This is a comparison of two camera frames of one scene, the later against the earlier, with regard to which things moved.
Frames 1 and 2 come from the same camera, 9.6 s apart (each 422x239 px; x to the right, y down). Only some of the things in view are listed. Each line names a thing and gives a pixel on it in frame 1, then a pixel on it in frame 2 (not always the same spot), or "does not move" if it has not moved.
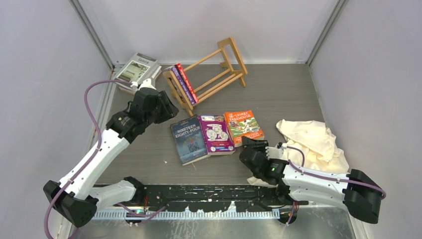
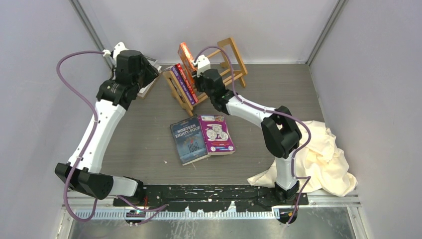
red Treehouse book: (180, 69) does not move
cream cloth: (316, 143) does not move
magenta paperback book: (216, 135) does not move
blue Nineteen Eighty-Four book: (189, 140) does not move
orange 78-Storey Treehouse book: (243, 123) → (188, 62)
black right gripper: (254, 144) → (197, 80)
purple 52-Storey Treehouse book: (173, 68) does not move
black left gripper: (169, 110) → (152, 72)
